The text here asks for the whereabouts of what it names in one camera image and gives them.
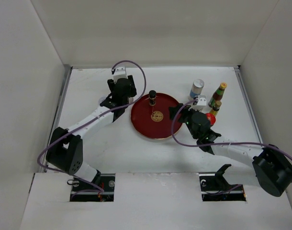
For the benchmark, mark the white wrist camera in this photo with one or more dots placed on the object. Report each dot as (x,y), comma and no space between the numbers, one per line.
(199,103)
(119,73)

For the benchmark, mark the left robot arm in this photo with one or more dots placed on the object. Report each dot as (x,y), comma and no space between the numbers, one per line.
(66,154)

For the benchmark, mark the red sauce bottle yellow cap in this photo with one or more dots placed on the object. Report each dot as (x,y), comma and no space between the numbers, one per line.
(218,94)

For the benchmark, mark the small black-capped spice bottle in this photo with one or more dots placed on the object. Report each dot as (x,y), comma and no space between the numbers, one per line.
(152,97)

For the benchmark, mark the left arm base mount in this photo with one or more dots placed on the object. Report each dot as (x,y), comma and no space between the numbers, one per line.
(84,192)

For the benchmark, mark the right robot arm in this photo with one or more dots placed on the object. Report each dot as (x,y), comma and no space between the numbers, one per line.
(272,166)

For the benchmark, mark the jar with white lid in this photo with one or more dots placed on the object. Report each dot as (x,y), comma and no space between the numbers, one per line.
(102,98)

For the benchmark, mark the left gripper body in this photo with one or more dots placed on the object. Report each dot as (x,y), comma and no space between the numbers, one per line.
(132,93)

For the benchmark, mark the red-capped sauce jar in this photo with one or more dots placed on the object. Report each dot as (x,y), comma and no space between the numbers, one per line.
(211,118)

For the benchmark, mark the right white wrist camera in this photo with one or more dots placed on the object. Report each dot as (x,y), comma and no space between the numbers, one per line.
(199,103)

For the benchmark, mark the blue-labelled silver-capped shaker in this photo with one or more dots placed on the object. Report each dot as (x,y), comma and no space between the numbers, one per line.
(196,89)

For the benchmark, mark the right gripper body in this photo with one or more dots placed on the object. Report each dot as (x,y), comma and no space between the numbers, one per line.
(186,117)

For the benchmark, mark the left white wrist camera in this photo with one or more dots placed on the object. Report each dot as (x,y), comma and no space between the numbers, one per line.
(119,73)

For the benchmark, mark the red round tray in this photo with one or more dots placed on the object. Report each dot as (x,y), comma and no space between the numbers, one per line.
(153,121)

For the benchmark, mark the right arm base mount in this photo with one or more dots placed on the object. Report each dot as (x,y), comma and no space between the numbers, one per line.
(215,188)

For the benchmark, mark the small yellow-labelled bottle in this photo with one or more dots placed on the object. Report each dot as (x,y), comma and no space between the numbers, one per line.
(216,108)

